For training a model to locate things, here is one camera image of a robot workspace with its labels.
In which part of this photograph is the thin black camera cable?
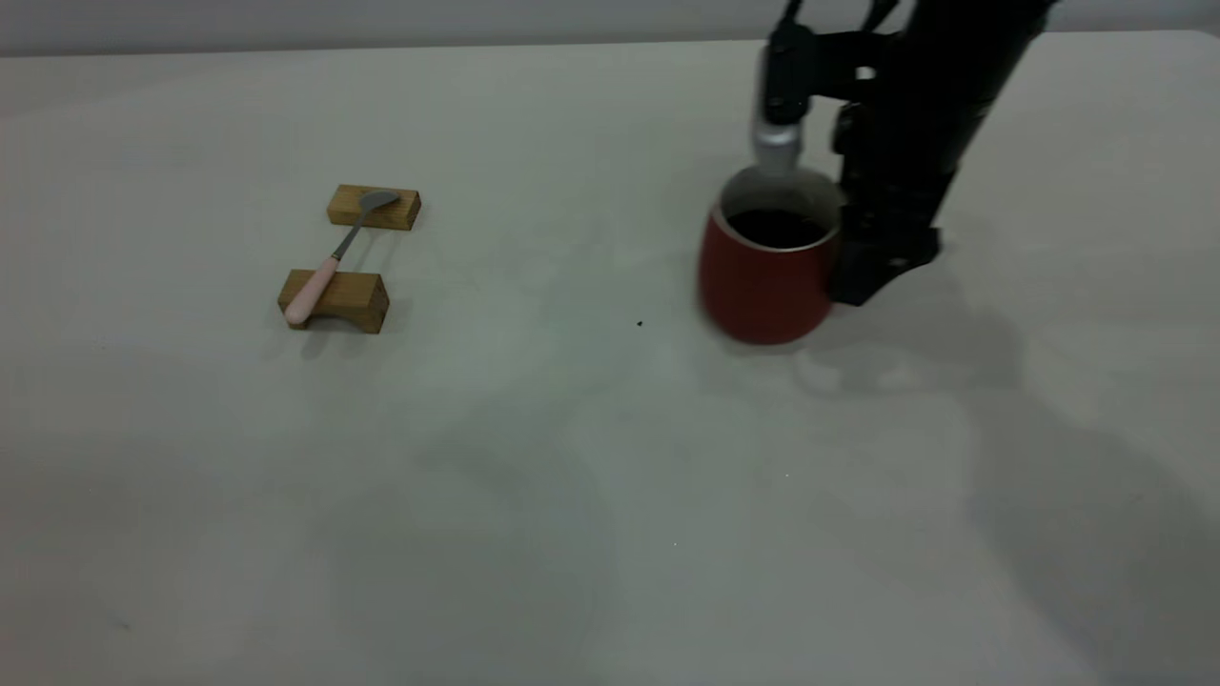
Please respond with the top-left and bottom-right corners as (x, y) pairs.
(777, 0), (902, 31)

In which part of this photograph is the spoon with pink handle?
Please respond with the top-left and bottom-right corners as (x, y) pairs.
(284, 191), (402, 328)

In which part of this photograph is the arched wooden block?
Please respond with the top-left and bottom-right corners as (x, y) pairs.
(278, 270), (391, 334)

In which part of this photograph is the flat rectangular wooden block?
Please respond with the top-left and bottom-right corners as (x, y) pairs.
(327, 185), (422, 232)

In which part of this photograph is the red ceramic mug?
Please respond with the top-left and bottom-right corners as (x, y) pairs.
(699, 167), (845, 346)

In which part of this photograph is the right wrist camera silver lens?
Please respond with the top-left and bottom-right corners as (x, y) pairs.
(756, 19), (902, 179)

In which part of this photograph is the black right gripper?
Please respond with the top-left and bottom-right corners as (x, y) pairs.
(831, 38), (1035, 308)

